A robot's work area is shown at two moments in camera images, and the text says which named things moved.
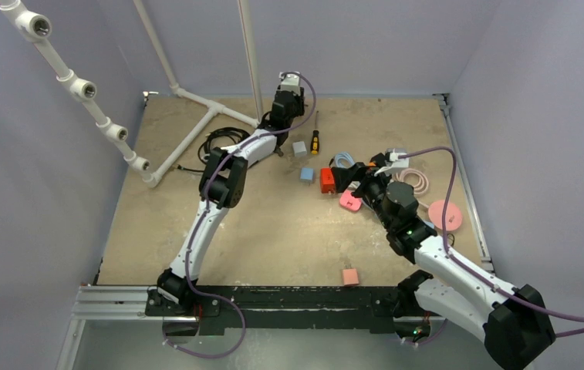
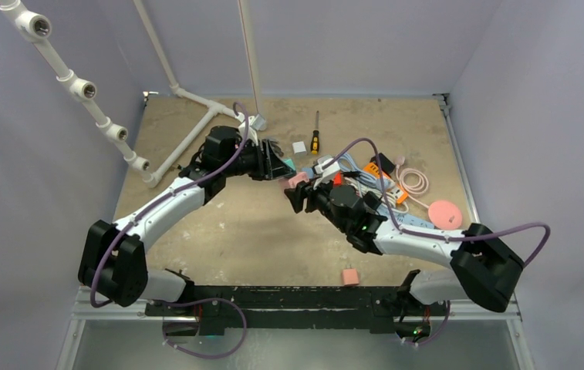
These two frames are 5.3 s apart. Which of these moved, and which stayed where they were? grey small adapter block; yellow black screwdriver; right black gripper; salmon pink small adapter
Moved: right black gripper
Stayed: salmon pink small adapter; grey small adapter block; yellow black screwdriver
